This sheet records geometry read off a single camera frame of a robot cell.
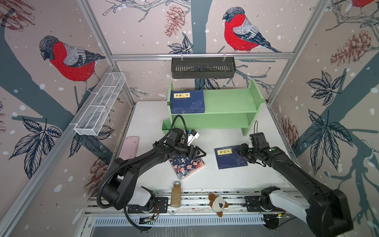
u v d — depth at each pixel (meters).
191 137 0.76
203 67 1.04
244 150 0.75
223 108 0.79
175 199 0.71
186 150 0.73
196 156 0.71
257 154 0.63
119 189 0.42
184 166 0.85
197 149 0.73
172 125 0.70
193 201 0.77
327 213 0.40
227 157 0.90
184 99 0.80
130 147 0.97
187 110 0.76
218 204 0.71
